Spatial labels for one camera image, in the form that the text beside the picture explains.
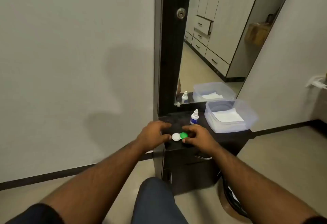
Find clear plastic container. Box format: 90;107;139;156
204;99;259;134

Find small solution dropper bottle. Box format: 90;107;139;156
190;109;200;125

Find person's left forearm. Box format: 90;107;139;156
41;137;154;224

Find black dresser cabinet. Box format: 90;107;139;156
153;0;255;196

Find trash bin with black liner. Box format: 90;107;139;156
217;175;250;219

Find dresser mirror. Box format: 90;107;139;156
174;0;298;107

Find stack of white tissues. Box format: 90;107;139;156
212;108;245;123

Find person's right forearm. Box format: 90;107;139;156
208;144;320;224

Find dark blue trousers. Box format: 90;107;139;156
130;177;189;224

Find white wall charger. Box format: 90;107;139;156
305;74;327;90

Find person's left hand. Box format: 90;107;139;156
135;120;173;153

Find person's right hand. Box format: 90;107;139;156
181;124;221;156

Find black shirt sleeve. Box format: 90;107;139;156
304;216;327;224
5;203;64;224

